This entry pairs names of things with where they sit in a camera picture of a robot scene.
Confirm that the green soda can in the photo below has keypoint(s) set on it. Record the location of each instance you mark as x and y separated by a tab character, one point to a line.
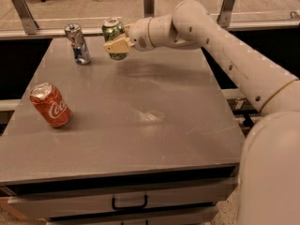
111	29

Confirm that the grey drawer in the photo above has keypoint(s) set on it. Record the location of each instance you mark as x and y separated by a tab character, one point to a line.
189	215
98	201

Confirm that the metal railing bracket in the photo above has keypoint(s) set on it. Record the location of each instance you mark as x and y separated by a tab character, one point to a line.
224	17
29	25
148	8

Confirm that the black metal stand leg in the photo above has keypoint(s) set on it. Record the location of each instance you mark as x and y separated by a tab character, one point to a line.
247	121

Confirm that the lower grey drawer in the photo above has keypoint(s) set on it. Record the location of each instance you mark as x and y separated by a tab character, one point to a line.
189	215

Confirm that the red coca-cola can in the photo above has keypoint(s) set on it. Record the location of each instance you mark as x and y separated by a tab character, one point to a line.
49	102

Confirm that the middle metal railing bracket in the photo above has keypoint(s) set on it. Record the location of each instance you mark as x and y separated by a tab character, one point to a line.
148	8

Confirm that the black upper drawer handle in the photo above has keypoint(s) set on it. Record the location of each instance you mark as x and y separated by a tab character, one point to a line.
129	203

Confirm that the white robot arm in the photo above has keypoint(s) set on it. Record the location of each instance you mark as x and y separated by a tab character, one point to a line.
269	172

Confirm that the right metal railing bracket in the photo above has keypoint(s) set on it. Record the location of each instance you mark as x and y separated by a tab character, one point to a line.
224	17

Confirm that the left metal railing bracket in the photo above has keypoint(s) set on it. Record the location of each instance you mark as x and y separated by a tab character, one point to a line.
29	25

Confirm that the upper grey drawer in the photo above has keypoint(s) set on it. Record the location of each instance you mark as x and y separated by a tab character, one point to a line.
98	201

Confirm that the silver blue redbull can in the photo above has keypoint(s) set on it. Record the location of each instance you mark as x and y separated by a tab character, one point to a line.
74	34

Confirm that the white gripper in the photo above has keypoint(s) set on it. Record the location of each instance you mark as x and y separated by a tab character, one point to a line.
140	34

